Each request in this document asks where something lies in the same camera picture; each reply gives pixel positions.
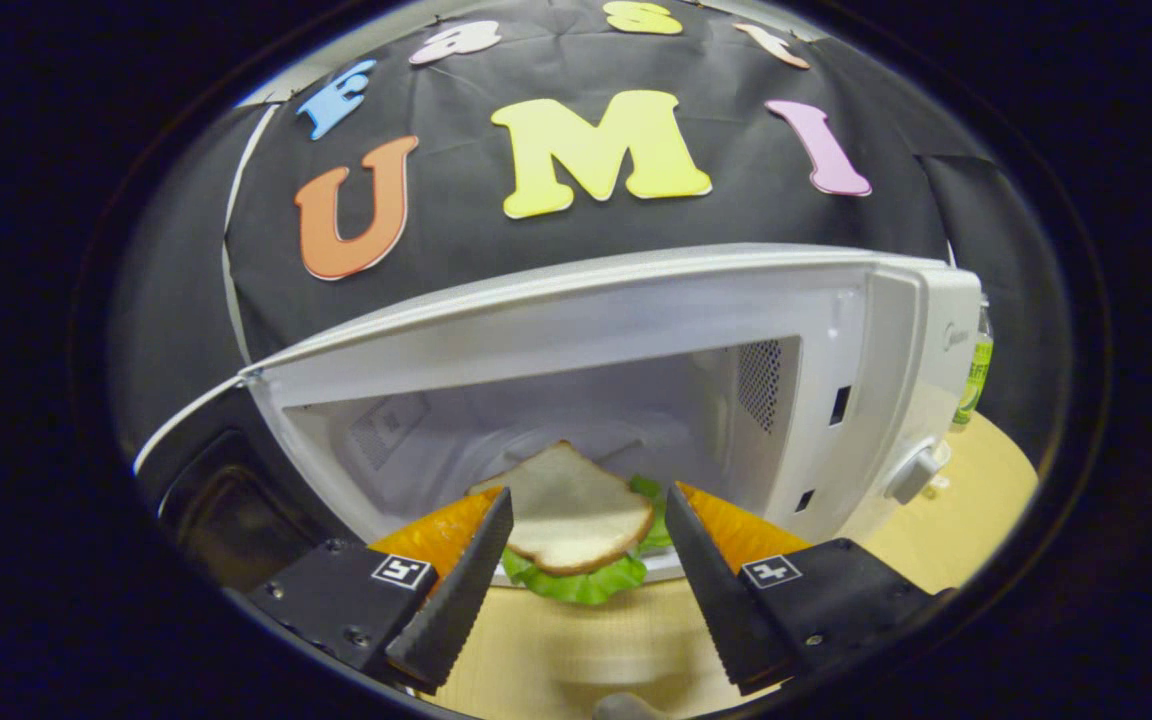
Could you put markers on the white microwave oven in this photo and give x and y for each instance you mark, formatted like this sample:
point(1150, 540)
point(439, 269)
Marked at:
point(586, 330)

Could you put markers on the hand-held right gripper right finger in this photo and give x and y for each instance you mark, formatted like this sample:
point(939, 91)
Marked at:
point(711, 590)

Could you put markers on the white bread lettuce sandwich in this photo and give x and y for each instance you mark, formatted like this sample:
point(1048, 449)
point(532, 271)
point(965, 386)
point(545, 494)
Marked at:
point(571, 510)

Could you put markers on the green label drink bottle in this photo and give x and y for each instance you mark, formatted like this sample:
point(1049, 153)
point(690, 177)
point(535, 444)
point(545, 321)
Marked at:
point(976, 375)

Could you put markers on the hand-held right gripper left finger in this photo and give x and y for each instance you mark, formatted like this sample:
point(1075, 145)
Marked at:
point(456, 600)

